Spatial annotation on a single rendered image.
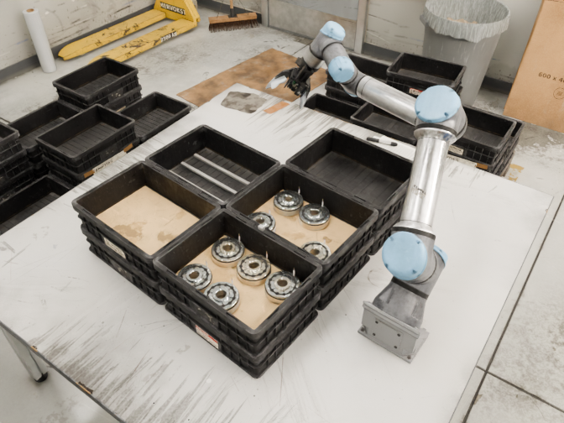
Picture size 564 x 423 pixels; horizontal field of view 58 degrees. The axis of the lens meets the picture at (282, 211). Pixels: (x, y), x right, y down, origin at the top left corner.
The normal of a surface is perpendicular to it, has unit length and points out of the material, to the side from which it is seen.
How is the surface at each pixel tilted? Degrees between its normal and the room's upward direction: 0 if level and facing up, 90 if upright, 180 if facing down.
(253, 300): 0
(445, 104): 34
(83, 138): 0
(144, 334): 0
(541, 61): 77
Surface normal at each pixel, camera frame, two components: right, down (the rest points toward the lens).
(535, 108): -0.54, 0.31
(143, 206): 0.00, -0.74
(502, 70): -0.57, 0.55
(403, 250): -0.50, -0.12
